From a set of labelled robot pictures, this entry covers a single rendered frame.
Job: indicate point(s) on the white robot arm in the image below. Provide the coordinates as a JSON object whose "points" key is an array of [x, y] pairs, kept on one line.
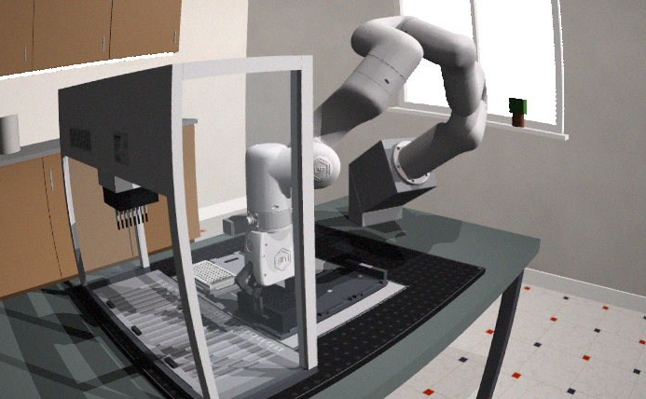
{"points": [[393, 56]]}

